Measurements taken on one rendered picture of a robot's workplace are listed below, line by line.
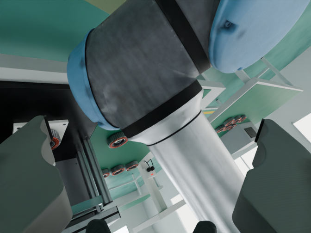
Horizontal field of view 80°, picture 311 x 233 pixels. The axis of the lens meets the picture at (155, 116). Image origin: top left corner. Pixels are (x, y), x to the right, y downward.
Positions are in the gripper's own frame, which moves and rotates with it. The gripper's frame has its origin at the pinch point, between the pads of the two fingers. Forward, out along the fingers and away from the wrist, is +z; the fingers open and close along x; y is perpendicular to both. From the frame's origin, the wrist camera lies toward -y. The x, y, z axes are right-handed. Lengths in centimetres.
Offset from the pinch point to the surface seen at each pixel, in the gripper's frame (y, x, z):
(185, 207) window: 539, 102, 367
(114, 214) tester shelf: 60, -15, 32
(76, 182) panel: 62, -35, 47
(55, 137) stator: 31, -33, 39
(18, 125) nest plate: 23, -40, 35
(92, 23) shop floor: 1, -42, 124
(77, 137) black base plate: 40, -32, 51
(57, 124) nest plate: 27, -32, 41
